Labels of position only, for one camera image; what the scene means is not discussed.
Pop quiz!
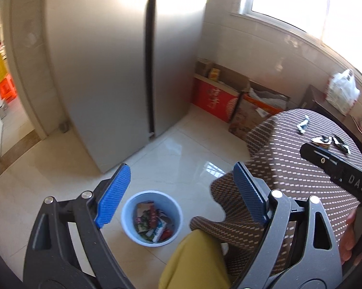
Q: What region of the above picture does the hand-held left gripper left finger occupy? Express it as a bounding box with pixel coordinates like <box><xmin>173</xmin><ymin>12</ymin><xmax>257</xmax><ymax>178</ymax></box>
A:
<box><xmin>23</xmin><ymin>163</ymin><xmax>131</xmax><ymax>289</ymax></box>

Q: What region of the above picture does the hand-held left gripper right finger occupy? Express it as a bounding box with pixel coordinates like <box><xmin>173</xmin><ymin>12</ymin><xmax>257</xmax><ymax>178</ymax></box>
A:
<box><xmin>233</xmin><ymin>162</ymin><xmax>342</xmax><ymax>289</ymax></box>

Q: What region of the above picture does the blue plastic bin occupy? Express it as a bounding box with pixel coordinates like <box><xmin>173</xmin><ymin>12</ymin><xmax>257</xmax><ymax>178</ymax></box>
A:
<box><xmin>121</xmin><ymin>190</ymin><xmax>183</xmax><ymax>247</ymax></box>

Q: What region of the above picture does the blue and white carton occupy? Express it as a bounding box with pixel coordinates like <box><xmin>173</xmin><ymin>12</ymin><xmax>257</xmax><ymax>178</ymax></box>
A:
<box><xmin>151</xmin><ymin>218</ymin><xmax>170</xmax><ymax>242</ymax></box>

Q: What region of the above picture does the person's right hand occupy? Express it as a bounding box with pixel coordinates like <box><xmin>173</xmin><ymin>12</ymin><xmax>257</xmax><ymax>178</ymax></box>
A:
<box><xmin>339</xmin><ymin>209</ymin><xmax>358</xmax><ymax>265</ymax></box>

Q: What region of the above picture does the pile of discarded wrappers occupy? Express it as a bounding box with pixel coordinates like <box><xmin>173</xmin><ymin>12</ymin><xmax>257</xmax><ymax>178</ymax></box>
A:
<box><xmin>135</xmin><ymin>201</ymin><xmax>174</xmax><ymax>244</ymax></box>

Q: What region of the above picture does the table with brown patterned cloth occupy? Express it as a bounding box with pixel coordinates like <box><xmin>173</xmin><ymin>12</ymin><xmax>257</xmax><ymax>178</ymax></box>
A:
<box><xmin>190</xmin><ymin>108</ymin><xmax>362</xmax><ymax>282</ymax></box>

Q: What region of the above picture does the black white wrapper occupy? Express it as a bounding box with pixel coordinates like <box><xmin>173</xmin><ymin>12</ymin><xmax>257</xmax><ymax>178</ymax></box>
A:
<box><xmin>310</xmin><ymin>135</ymin><xmax>332</xmax><ymax>149</ymax></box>

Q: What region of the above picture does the printed brown cardboard box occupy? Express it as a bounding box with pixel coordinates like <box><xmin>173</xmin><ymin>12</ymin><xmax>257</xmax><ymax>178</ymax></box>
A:
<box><xmin>228</xmin><ymin>81</ymin><xmax>290</xmax><ymax>141</ymax></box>

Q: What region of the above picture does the dark wooden desk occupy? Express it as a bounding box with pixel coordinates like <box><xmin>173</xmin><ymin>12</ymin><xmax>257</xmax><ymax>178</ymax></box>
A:
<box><xmin>301</xmin><ymin>84</ymin><xmax>362</xmax><ymax>148</ymax></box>

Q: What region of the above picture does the person's yellow trouser leg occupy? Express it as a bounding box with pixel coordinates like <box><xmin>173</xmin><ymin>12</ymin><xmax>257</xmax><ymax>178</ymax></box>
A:
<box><xmin>158</xmin><ymin>230</ymin><xmax>233</xmax><ymax>289</ymax></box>

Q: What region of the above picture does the white plastic bag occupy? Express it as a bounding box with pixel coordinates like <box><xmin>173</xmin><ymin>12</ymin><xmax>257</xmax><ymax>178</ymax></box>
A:
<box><xmin>328</xmin><ymin>69</ymin><xmax>361</xmax><ymax>115</ymax></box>

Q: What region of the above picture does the red cardboard box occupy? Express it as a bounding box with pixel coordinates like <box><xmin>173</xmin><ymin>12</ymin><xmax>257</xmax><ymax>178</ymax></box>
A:
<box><xmin>192</xmin><ymin>77</ymin><xmax>242</xmax><ymax>123</ymax></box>

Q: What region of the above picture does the plain brown cardboard box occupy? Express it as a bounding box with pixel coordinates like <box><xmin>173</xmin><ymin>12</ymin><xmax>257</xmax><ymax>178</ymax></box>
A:
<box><xmin>194</xmin><ymin>58</ymin><xmax>251</xmax><ymax>94</ymax></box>

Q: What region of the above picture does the silver refrigerator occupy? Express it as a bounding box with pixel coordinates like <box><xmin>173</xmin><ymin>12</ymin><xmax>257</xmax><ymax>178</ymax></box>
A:
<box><xmin>45</xmin><ymin>0</ymin><xmax>212</xmax><ymax>174</ymax></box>

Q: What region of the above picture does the white framed window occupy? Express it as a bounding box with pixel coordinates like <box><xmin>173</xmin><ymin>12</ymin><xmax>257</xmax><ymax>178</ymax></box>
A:
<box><xmin>238</xmin><ymin>0</ymin><xmax>362</xmax><ymax>83</ymax></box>

